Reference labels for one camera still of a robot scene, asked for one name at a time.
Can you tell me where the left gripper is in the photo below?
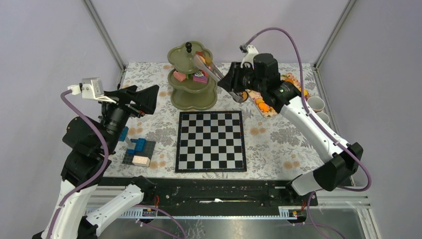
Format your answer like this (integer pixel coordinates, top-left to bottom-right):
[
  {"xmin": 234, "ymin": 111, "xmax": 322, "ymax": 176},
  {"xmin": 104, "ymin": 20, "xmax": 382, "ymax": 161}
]
[{"xmin": 99, "ymin": 83, "xmax": 161, "ymax": 152}]

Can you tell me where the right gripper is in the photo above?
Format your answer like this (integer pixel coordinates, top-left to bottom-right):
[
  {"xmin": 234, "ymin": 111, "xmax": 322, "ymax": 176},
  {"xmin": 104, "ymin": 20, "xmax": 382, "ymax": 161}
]
[{"xmin": 217, "ymin": 62, "xmax": 266, "ymax": 93}]

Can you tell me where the orange round pastry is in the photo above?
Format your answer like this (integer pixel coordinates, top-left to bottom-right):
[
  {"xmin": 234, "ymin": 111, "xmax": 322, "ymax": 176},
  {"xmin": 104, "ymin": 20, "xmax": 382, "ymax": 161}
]
[{"xmin": 204, "ymin": 55, "xmax": 213, "ymax": 66}]

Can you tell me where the purple cake slice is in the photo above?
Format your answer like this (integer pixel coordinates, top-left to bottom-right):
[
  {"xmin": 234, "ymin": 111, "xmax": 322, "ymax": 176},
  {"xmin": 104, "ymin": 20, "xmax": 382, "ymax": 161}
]
[{"xmin": 193, "ymin": 72, "xmax": 208, "ymax": 84}]

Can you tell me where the orange fish cookie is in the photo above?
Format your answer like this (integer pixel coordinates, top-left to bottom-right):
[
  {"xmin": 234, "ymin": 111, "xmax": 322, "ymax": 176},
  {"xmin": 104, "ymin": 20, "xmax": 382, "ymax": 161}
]
[{"xmin": 258, "ymin": 103, "xmax": 270, "ymax": 113}]

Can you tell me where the pink swirl roll cake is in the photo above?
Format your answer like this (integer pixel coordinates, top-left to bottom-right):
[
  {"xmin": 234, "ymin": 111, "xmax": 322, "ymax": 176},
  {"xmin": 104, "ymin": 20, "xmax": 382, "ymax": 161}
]
[{"xmin": 173, "ymin": 71, "xmax": 187, "ymax": 82}]

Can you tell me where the green three-tier dessert stand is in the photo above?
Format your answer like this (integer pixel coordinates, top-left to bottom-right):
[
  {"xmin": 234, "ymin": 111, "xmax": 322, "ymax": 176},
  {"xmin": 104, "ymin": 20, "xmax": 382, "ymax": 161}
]
[{"xmin": 167, "ymin": 41, "xmax": 217, "ymax": 111}]

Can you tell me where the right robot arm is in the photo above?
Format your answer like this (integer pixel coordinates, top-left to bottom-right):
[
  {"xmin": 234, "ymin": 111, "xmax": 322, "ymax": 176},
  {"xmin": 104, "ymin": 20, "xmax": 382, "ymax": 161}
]
[{"xmin": 218, "ymin": 53, "xmax": 363, "ymax": 205}]

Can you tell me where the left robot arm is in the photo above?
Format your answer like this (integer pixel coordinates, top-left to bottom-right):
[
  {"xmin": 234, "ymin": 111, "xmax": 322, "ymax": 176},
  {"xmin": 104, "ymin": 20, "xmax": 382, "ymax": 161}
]
[{"xmin": 34, "ymin": 85, "xmax": 159, "ymax": 239}]

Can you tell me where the orange smiley face coaster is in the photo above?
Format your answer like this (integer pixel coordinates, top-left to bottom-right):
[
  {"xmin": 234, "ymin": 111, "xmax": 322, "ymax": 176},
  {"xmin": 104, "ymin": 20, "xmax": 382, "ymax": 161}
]
[{"xmin": 241, "ymin": 92, "xmax": 249, "ymax": 102}]

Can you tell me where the square orange cracker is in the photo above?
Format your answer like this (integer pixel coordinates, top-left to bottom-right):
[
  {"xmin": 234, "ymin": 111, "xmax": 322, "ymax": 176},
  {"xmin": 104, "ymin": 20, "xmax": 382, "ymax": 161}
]
[{"xmin": 255, "ymin": 98, "xmax": 264, "ymax": 105}]

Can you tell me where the blue brick on stick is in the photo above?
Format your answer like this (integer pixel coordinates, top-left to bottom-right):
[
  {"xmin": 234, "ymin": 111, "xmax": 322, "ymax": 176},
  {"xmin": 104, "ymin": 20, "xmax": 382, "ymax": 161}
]
[{"xmin": 118, "ymin": 126, "xmax": 138, "ymax": 150}]

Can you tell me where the floral serving tray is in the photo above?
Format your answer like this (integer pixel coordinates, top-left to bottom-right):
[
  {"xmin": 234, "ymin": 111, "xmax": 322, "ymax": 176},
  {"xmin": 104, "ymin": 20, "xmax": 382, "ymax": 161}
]
[{"xmin": 242, "ymin": 73, "xmax": 310, "ymax": 116}]

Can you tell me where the blue lego brick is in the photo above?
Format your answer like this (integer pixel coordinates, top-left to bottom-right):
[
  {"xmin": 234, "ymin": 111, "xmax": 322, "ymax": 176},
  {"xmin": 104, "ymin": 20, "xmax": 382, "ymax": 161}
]
[{"xmin": 126, "ymin": 138, "xmax": 147, "ymax": 154}]

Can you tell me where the grey lego baseplate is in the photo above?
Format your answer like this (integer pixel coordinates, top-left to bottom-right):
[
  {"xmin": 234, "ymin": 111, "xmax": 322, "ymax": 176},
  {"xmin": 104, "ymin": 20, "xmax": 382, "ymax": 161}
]
[{"xmin": 122, "ymin": 140, "xmax": 156, "ymax": 165}]

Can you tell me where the black white chessboard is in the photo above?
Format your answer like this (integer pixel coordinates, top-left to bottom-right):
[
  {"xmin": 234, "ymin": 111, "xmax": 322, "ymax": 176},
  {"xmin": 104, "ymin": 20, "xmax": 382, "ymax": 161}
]
[{"xmin": 175, "ymin": 111, "xmax": 247, "ymax": 173}]

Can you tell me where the wooden block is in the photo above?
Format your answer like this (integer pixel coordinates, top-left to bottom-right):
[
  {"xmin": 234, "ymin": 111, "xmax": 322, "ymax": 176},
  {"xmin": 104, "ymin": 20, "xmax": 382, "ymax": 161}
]
[{"xmin": 132, "ymin": 155, "xmax": 151, "ymax": 167}]

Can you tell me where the floral tablecloth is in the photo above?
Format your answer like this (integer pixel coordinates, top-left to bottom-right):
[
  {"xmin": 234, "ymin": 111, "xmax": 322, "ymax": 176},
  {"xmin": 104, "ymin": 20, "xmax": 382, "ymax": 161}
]
[{"xmin": 105, "ymin": 63, "xmax": 321, "ymax": 180}]

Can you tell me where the large pink mug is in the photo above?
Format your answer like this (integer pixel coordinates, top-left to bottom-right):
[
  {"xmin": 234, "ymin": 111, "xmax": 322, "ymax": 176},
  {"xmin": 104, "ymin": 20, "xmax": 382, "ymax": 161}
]
[{"xmin": 307, "ymin": 96, "xmax": 325, "ymax": 113}]

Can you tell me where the small pink mug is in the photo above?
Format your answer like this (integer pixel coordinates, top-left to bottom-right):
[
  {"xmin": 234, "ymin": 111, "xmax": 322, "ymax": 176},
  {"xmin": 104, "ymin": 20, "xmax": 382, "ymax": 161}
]
[{"xmin": 316, "ymin": 112, "xmax": 330, "ymax": 125}]

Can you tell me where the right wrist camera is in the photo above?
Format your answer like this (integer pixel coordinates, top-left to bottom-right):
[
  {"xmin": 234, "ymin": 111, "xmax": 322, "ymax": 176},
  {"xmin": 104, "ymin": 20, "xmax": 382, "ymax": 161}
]
[{"xmin": 239, "ymin": 44, "xmax": 259, "ymax": 68}]

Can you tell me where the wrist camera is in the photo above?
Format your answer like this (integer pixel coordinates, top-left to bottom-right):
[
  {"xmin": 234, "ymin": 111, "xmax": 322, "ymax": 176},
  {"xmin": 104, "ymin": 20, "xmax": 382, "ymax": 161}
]
[
  {"xmin": 239, "ymin": 44, "xmax": 259, "ymax": 68},
  {"xmin": 67, "ymin": 78, "xmax": 104, "ymax": 101}
]

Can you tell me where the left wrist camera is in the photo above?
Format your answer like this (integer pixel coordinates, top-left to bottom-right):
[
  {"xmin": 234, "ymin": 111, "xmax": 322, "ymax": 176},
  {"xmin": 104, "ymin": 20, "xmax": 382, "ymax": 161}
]
[{"xmin": 67, "ymin": 78, "xmax": 104, "ymax": 101}]

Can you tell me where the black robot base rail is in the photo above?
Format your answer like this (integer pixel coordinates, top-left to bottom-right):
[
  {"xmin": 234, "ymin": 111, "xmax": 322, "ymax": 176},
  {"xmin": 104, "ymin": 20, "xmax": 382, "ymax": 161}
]
[{"xmin": 86, "ymin": 176, "xmax": 319, "ymax": 219}]

